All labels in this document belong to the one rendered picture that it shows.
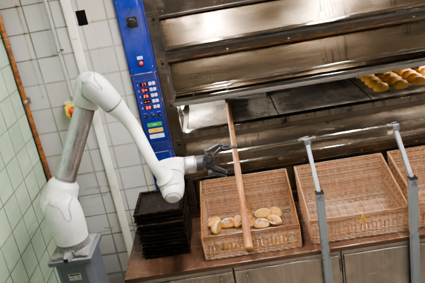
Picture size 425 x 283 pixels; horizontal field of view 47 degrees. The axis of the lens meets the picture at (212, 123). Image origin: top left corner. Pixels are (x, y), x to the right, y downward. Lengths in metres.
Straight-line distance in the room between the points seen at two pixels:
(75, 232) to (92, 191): 0.94
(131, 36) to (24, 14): 0.61
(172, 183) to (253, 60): 0.97
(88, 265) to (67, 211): 0.28
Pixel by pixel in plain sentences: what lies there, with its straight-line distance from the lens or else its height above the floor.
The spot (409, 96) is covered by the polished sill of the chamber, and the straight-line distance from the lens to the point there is 3.21.
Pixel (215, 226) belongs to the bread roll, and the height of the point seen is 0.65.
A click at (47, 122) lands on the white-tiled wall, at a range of 3.15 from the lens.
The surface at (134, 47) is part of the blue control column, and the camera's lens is 2.88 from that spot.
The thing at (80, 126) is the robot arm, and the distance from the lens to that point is 2.44.
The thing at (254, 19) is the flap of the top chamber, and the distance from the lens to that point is 2.88.
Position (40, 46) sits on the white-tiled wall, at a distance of 3.04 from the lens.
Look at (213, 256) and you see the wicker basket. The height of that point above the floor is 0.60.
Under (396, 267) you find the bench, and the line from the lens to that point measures 3.04.
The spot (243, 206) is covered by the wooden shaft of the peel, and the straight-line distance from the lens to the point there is 2.05.
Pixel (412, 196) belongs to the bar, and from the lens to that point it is 2.75.
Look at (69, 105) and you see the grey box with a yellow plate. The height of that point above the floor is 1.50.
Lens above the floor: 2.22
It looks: 19 degrees down
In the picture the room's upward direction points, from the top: 10 degrees counter-clockwise
